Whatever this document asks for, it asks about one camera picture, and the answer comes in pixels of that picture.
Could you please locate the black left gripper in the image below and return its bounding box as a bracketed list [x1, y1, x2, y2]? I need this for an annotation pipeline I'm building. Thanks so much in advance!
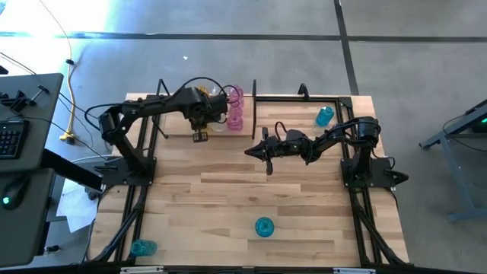
[185, 87, 230, 144]

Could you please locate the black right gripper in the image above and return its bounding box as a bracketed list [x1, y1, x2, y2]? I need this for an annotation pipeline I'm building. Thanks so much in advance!
[244, 126, 305, 177]

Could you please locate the small clear ribbed glass jar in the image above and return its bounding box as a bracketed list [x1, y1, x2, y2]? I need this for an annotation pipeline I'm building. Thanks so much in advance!
[208, 120, 229, 133]

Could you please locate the pink bulbous glass vase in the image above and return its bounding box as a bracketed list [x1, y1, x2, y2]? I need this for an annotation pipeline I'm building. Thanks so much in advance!
[228, 99, 244, 117]

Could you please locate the short pink ribbed glass jar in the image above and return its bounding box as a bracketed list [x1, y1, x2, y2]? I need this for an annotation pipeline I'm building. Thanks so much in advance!
[227, 113, 244, 132]

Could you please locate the tall pink ribbed glass bottle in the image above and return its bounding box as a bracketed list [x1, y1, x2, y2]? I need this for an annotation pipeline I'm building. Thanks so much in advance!
[228, 85, 244, 102]

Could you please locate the slim blue glass bottle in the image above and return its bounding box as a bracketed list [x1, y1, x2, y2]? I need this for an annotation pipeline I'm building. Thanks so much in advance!
[314, 105, 336, 128]

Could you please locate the blue embossed medallion glass vase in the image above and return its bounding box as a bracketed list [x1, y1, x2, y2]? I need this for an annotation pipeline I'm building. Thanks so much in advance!
[254, 216, 275, 239]

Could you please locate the blue diamond-textured glass vase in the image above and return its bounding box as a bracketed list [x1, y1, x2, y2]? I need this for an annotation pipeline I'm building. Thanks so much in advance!
[129, 238, 158, 257]

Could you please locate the white paper sheet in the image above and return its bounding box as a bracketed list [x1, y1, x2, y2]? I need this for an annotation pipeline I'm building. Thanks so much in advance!
[56, 178, 100, 234]

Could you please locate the black keyboard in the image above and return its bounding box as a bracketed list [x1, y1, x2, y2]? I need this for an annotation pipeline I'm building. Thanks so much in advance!
[0, 119, 30, 161]

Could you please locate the black computer mouse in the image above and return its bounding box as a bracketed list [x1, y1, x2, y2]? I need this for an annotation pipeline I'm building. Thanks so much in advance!
[1, 177, 30, 211]

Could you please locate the grey desk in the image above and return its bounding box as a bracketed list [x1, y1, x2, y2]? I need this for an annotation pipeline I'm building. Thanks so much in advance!
[0, 72, 65, 267]

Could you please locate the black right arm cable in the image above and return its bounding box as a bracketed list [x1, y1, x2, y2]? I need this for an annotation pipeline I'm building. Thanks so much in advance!
[273, 120, 290, 142]

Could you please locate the black metal shelf end frame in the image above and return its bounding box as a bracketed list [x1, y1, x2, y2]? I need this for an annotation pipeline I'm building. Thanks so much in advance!
[250, 78, 258, 140]
[151, 78, 171, 140]

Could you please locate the black aluminium table frame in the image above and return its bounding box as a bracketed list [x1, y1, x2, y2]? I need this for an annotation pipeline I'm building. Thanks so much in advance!
[81, 94, 414, 274]

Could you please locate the yellow extension cable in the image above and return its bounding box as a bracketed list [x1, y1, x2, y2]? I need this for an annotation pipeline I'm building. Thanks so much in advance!
[37, 0, 77, 145]

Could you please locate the silver bracket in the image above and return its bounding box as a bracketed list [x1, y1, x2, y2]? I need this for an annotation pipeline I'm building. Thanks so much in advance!
[332, 266, 377, 274]
[119, 266, 165, 274]

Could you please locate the black desk clamp bracket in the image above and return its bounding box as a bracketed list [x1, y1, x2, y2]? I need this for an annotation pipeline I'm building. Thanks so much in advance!
[0, 85, 50, 114]

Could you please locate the grey desk frame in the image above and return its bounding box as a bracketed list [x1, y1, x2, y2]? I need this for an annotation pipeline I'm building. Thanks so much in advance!
[418, 99, 487, 222]

